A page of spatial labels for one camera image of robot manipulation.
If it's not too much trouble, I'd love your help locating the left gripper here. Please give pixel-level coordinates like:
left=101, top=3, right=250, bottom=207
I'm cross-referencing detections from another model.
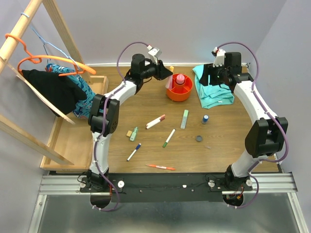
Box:
left=140, top=57, right=173, bottom=81

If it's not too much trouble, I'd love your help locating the grey round cap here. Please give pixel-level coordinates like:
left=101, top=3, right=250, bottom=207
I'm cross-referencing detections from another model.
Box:
left=195, top=135, right=203, bottom=142

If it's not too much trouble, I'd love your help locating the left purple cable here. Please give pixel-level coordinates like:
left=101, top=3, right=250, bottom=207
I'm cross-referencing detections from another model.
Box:
left=91, top=42, right=151, bottom=212

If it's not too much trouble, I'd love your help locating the orange plastic hanger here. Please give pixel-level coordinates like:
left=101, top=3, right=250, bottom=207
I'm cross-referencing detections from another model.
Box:
left=4, top=33, right=97, bottom=77

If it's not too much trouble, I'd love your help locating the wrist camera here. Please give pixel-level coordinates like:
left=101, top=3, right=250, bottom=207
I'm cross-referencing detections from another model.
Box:
left=212, top=47, right=226, bottom=67
left=147, top=45, right=162, bottom=63

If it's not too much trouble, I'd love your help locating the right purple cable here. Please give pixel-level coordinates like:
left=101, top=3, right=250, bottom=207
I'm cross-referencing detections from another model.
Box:
left=214, top=41, right=291, bottom=210

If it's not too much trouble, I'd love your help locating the teal folded cloth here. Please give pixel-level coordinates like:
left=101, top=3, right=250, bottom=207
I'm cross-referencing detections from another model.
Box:
left=192, top=65, right=235, bottom=109

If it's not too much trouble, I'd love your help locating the black garment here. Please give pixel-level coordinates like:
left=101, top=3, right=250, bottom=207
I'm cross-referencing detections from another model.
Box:
left=22, top=69, right=86, bottom=115

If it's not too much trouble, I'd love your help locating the green highlighter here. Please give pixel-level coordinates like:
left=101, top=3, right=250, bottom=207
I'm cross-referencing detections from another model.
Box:
left=180, top=109, right=189, bottom=129

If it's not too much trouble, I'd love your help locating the blue wire hanger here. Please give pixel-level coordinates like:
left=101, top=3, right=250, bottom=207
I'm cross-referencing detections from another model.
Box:
left=22, top=16, right=77, bottom=62

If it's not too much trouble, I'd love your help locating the pink cap white marker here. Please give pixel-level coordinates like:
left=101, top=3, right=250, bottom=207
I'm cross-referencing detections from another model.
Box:
left=146, top=114, right=166, bottom=127

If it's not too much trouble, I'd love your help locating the aluminium rail frame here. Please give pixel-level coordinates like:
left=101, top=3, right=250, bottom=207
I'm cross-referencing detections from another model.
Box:
left=29, top=173, right=308, bottom=233

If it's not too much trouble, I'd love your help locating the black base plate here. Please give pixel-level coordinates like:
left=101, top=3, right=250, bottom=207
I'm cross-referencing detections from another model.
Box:
left=78, top=171, right=253, bottom=208

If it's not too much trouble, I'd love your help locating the wooden clothes rack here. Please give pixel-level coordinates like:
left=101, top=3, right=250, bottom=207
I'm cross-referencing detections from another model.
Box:
left=0, top=0, right=96, bottom=169

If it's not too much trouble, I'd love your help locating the orange pen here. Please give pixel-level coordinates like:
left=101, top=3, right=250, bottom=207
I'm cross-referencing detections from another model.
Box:
left=146, top=164, right=175, bottom=171

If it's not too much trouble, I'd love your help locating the wooden tray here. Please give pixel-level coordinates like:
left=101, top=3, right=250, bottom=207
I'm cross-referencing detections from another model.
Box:
left=39, top=75, right=109, bottom=170

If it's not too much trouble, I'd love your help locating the green cap white marker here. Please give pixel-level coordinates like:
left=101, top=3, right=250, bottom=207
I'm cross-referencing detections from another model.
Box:
left=162, top=129, right=176, bottom=148

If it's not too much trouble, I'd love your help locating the dark red cap marker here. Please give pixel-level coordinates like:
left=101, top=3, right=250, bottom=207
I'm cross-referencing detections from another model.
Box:
left=145, top=118, right=165, bottom=129

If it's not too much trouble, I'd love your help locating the small green correction bottle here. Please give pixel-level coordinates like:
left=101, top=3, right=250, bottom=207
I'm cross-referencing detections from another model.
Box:
left=130, top=127, right=138, bottom=141

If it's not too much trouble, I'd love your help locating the purple cable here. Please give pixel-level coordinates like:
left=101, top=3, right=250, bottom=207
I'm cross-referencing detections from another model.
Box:
left=214, top=41, right=291, bottom=210
left=91, top=42, right=151, bottom=212

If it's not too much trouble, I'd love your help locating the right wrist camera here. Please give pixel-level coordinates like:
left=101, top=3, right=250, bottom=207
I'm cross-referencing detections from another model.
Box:
left=212, top=47, right=226, bottom=67

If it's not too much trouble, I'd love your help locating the blue patterned garment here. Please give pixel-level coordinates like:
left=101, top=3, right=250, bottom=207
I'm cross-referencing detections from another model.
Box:
left=46, top=63, right=95, bottom=119

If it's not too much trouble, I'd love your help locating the blue cap white marker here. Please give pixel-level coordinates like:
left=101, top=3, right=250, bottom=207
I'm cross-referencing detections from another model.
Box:
left=126, top=143, right=141, bottom=162

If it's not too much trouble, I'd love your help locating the orange cap highlighter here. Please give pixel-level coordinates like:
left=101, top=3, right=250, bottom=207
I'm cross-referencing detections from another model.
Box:
left=165, top=66, right=174, bottom=90

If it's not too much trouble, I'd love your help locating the orange divided round container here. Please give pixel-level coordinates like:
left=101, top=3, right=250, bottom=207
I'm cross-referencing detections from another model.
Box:
left=166, top=74, right=193, bottom=102

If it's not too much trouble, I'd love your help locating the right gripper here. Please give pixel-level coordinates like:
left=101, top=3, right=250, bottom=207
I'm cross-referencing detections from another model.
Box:
left=198, top=62, right=229, bottom=86

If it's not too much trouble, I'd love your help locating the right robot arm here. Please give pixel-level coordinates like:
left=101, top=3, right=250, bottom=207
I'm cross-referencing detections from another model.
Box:
left=199, top=48, right=288, bottom=190

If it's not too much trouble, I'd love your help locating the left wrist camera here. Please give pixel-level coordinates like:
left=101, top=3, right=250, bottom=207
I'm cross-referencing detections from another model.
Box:
left=147, top=45, right=162, bottom=63

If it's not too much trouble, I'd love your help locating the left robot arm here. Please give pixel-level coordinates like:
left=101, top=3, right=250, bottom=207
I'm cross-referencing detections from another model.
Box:
left=86, top=54, right=173, bottom=192

